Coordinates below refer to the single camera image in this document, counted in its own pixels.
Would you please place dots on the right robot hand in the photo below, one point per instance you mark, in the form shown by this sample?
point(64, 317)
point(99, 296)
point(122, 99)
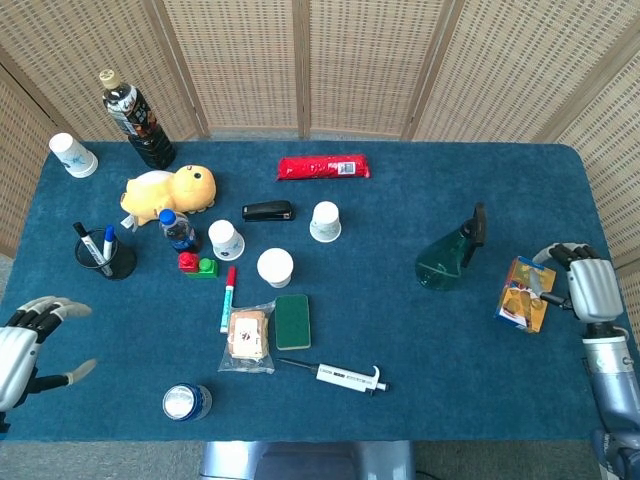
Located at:
point(595, 290)

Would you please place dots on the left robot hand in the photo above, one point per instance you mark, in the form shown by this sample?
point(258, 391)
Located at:
point(17, 360)

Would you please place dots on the green spray bottle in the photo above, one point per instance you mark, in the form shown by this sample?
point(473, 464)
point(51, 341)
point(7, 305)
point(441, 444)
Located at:
point(440, 265)

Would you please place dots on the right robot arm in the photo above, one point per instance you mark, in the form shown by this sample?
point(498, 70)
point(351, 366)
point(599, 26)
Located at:
point(615, 380)

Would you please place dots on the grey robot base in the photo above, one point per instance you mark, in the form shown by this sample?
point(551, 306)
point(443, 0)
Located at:
point(310, 462)

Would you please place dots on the small Pepsi bottle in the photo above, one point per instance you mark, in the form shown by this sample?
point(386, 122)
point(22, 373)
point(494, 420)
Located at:
point(180, 232)

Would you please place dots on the dark tea bottle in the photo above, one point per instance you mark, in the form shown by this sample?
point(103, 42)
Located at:
point(142, 125)

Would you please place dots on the orange blue snack box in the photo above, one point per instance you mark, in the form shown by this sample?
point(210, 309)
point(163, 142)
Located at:
point(520, 300)

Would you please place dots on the black cap marker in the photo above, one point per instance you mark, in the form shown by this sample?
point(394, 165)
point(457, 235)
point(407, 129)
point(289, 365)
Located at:
point(90, 245)

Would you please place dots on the black mesh pen holder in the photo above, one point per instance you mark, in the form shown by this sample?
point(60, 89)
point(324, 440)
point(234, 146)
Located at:
point(122, 265)

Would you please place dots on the blue cap marker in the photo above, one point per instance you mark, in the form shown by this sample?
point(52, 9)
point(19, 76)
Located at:
point(108, 240)

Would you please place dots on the blue table cloth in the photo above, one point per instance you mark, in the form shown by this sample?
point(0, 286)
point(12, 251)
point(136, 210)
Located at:
point(450, 375)

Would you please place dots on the red toy block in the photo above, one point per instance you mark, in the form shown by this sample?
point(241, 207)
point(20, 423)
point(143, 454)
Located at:
point(187, 262)

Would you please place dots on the paper cup blue print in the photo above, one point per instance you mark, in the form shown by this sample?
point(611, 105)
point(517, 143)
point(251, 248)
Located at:
point(75, 157)

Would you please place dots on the green toy block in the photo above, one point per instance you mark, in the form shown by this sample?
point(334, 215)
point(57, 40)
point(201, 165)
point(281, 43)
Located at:
point(207, 269)

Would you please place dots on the red cap green marker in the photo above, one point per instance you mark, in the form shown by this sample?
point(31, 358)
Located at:
point(227, 300)

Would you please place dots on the yellow plush toy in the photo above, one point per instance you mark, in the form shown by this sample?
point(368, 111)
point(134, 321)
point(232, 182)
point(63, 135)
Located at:
point(165, 192)

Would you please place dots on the bagged cookies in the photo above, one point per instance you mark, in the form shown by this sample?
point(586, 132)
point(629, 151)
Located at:
point(247, 335)

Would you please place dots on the paper cup blue flower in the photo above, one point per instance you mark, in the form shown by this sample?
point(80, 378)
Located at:
point(225, 240)

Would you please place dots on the white pipette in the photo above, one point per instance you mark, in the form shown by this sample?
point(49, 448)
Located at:
point(345, 377)

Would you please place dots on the paper cup green text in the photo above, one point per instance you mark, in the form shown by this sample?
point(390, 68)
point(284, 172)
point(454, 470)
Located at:
point(275, 267)

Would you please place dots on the green yellow sponge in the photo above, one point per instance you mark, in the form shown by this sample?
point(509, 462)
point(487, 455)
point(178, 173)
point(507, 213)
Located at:
point(292, 322)

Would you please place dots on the paper cup green flowers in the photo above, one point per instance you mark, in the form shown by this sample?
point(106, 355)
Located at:
point(325, 222)

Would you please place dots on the black stapler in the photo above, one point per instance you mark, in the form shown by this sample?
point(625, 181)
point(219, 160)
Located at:
point(267, 210)

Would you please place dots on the red snack package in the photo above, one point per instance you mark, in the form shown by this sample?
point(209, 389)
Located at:
point(315, 168)

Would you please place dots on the woven folding screen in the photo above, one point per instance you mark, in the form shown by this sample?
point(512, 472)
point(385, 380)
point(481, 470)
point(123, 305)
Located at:
point(240, 60)

